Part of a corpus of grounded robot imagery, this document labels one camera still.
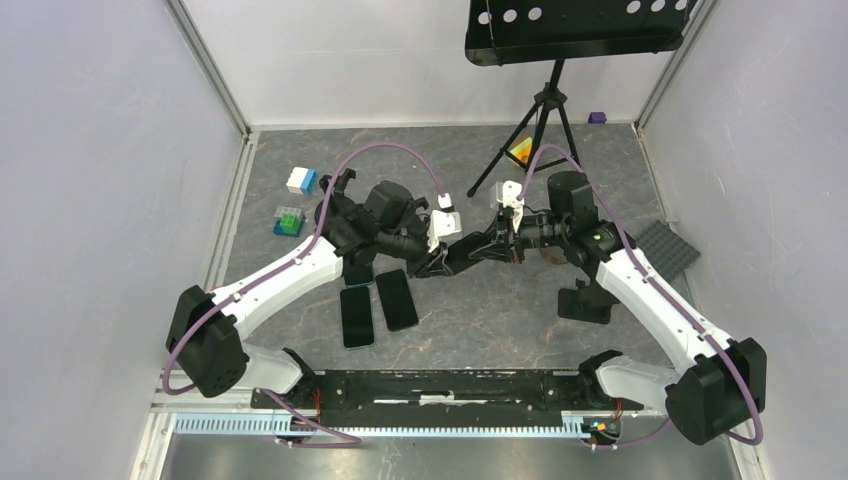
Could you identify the black round-base phone stand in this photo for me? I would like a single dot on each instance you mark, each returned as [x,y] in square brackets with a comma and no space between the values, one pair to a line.
[495,245]

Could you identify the black square-base phone holder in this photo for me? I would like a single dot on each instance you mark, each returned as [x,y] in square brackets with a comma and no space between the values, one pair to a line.
[586,302]

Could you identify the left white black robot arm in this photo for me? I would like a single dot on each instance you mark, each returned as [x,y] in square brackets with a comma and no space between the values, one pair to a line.
[206,338]

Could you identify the purple block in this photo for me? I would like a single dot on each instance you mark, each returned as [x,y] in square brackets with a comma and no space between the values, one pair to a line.
[597,117]

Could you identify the white and blue blocks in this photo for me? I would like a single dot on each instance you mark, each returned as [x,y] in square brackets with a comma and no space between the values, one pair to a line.
[301,181]

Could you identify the blue-edged black smartphone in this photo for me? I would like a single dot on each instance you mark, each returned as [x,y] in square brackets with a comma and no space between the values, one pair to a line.
[354,276]

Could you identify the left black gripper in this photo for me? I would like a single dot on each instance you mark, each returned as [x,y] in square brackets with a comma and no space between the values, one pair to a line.
[431,265]

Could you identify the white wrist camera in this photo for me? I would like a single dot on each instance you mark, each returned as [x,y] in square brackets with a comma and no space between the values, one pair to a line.
[444,221]
[508,194]

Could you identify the black music stand tripod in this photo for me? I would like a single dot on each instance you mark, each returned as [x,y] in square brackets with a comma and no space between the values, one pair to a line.
[503,33]

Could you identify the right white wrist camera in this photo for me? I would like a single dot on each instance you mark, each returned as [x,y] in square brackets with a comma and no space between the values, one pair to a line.
[508,194]

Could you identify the green white blue blocks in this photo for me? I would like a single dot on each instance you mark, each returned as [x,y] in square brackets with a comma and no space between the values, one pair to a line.
[289,221]

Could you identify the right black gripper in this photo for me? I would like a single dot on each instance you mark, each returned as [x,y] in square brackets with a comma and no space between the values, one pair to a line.
[516,239]

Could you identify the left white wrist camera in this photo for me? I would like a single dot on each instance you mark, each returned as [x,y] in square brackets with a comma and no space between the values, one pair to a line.
[444,221]

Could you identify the far black phone stand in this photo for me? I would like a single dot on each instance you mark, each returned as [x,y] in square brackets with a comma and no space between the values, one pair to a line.
[339,203]

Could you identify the orange yellow block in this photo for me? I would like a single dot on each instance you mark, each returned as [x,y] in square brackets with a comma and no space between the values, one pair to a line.
[520,153]

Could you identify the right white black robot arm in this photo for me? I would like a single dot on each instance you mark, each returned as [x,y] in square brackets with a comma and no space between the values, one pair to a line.
[715,383]

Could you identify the grey studded baseplate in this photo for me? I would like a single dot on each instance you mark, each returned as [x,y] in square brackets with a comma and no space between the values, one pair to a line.
[668,253]

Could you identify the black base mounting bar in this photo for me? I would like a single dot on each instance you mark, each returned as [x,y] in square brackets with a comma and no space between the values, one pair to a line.
[448,398]

